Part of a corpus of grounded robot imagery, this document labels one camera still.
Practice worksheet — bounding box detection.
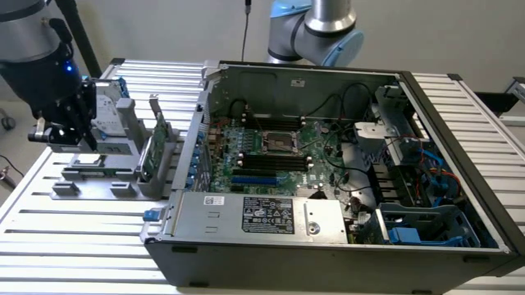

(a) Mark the black open PC case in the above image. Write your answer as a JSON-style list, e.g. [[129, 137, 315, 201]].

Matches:
[[140, 60, 525, 288]]

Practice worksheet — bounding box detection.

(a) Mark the thin black floor cable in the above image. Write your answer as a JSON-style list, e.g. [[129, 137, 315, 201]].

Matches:
[[0, 154, 27, 189]]

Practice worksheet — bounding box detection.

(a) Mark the silver power supply unit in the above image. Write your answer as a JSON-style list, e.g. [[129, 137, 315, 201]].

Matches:
[[161, 191, 350, 245]]

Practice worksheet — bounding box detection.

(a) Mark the black caster wheel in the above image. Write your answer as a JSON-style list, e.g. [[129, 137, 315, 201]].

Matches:
[[0, 108, 16, 130]]

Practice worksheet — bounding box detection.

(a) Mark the green motherboard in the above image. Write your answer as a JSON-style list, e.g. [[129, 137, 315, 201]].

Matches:
[[204, 115, 354, 199]]

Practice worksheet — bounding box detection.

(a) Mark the grey metal disk bay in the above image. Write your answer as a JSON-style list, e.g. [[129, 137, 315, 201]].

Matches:
[[371, 85, 433, 162]]

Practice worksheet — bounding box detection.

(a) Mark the blue plastic drive carrier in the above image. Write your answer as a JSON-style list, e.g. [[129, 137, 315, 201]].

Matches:
[[375, 202, 481, 247]]

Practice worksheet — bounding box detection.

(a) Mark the green graphics card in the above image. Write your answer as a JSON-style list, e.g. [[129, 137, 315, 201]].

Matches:
[[135, 94, 173, 183]]

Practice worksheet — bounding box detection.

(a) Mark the grey parts rack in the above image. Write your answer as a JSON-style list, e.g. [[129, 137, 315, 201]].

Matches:
[[49, 97, 184, 202]]

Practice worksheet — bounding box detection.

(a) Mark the black wire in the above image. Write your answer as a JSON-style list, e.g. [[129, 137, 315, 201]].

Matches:
[[310, 93, 344, 121], [340, 82, 377, 124], [227, 98, 247, 124]]

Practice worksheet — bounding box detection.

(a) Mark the long black expansion slot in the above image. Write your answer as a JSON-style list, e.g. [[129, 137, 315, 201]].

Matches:
[[232, 168, 279, 178]]

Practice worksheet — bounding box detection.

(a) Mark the thin black hanging cable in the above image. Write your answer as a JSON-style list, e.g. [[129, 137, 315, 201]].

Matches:
[[240, 0, 252, 61]]

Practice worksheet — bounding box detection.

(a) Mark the CPU socket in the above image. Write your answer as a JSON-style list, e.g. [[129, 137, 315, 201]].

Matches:
[[259, 130, 300, 155]]

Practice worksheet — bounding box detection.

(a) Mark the black RAM slot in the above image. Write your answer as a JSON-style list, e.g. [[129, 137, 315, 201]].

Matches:
[[243, 121, 307, 127], [244, 114, 307, 120], [242, 157, 311, 164], [242, 162, 311, 168], [244, 118, 307, 124], [242, 165, 311, 173], [242, 154, 311, 160], [243, 125, 307, 131]]

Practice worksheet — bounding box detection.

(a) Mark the silver hard disk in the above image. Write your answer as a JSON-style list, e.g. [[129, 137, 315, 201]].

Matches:
[[87, 76, 129, 143]]

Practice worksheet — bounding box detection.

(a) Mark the orange wire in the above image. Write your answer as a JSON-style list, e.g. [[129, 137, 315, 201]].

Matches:
[[441, 170, 465, 199]]

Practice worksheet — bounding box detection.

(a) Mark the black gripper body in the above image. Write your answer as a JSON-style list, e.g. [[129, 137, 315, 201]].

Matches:
[[0, 42, 91, 124]]

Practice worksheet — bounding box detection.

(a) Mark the white plastic fan shroud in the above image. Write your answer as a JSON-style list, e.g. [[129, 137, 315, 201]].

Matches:
[[353, 121, 389, 146]]

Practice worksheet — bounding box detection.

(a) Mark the blue expansion slot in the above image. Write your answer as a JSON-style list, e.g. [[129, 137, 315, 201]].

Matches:
[[231, 176, 279, 186]]

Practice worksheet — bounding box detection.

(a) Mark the blue power supply latch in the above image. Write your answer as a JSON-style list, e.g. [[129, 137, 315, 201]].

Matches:
[[141, 208, 164, 223]]

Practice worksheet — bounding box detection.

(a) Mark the blue wire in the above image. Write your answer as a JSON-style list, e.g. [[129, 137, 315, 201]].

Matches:
[[415, 146, 453, 199]]

